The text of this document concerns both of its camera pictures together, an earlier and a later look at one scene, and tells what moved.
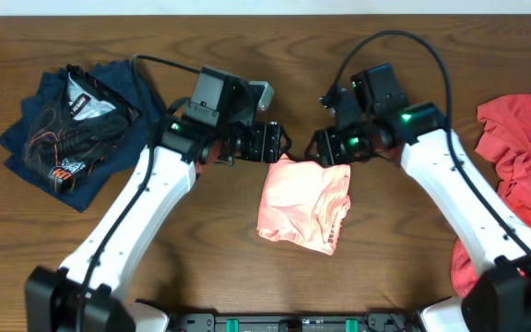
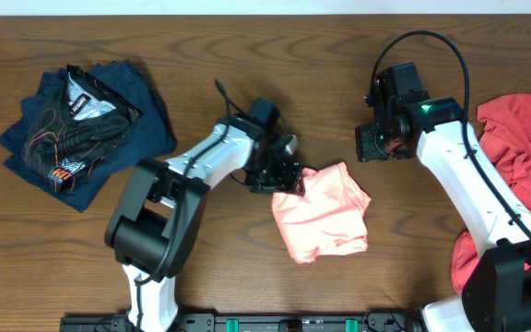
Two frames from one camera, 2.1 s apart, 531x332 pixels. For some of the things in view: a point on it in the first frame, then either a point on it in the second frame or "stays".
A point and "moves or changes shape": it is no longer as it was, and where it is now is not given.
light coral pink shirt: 303,202 moves or changes shape
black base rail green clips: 375,322 stays
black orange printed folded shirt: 75,127 stays
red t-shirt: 523,144 stays
